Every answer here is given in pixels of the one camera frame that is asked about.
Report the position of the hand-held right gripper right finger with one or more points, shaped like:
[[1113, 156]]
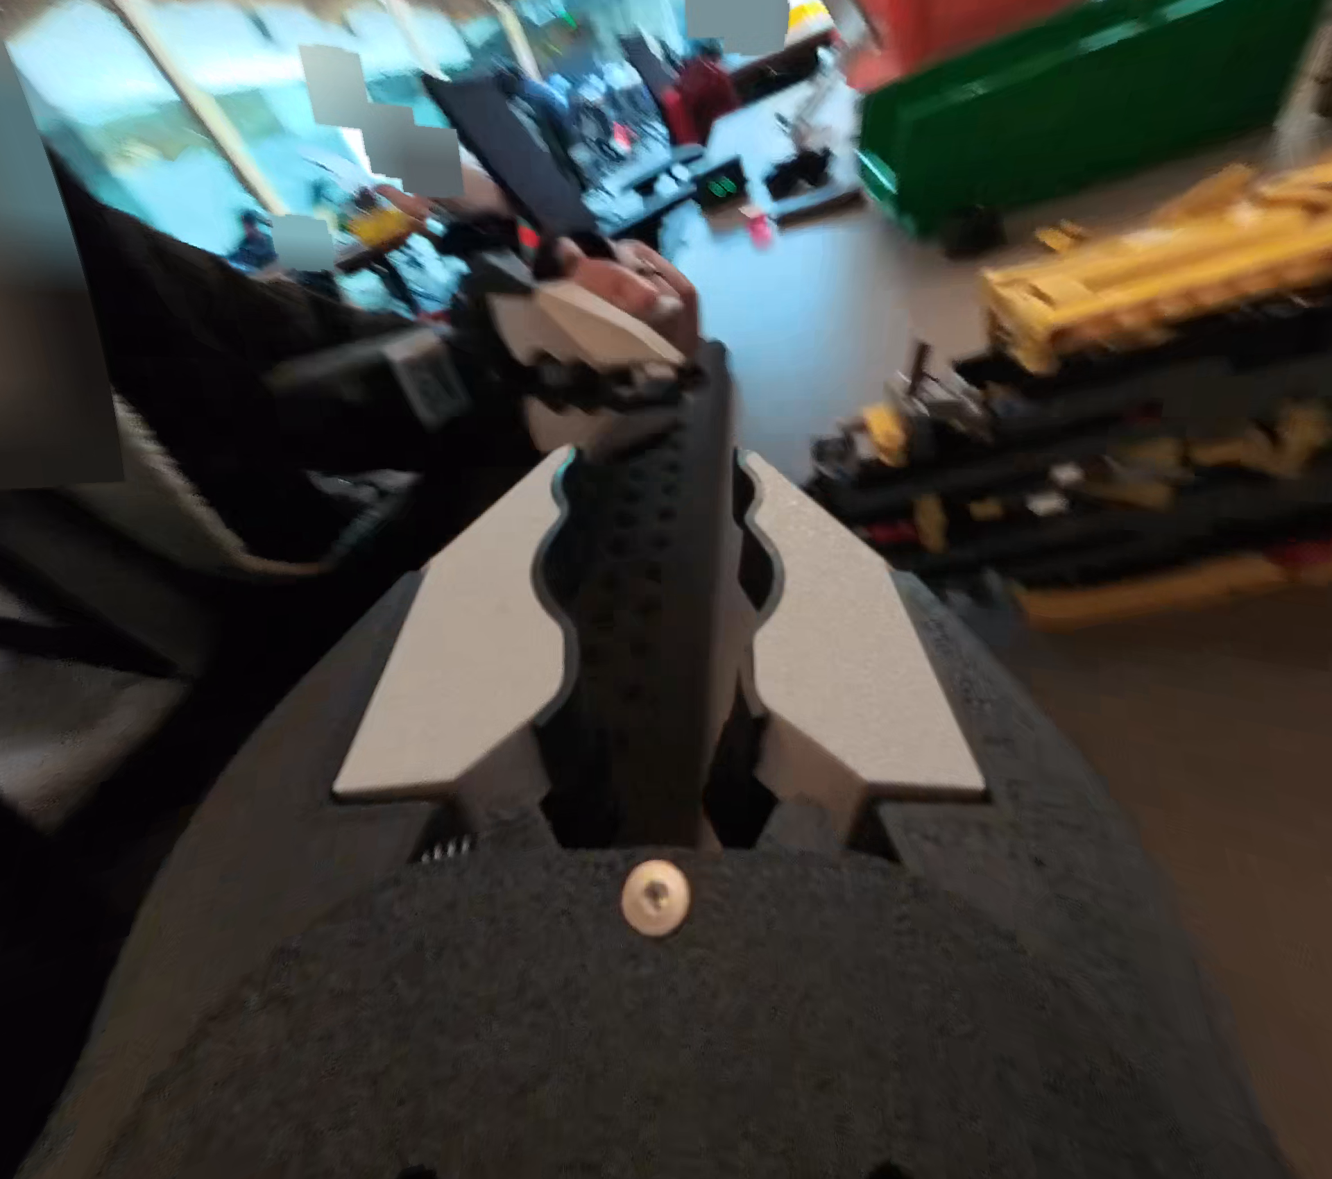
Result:
[[863, 680]]

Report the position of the black dimpled mat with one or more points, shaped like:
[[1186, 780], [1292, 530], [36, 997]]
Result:
[[650, 575]]

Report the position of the yellow toy brick car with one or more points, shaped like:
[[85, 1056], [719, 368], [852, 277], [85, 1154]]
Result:
[[1144, 294]]

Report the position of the small red cube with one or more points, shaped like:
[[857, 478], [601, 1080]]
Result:
[[757, 222]]

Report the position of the black brick beam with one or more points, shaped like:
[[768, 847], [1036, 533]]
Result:
[[612, 382]]

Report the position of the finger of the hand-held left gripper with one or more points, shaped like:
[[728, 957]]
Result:
[[582, 429], [582, 319]]

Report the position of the black toy tyre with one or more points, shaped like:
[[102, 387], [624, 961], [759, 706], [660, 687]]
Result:
[[973, 232]]

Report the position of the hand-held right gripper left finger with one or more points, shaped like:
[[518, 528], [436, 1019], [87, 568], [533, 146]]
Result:
[[457, 680]]

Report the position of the person's left forearm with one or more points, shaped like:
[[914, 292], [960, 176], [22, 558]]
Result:
[[206, 345]]

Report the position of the small black display device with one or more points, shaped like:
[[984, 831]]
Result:
[[717, 186]]

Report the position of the person's black jacket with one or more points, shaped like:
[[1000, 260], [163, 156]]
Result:
[[206, 513]]

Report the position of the green plastic bin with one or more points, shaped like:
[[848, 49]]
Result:
[[1093, 85]]

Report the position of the person's white shirt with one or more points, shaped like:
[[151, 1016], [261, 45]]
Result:
[[72, 731]]

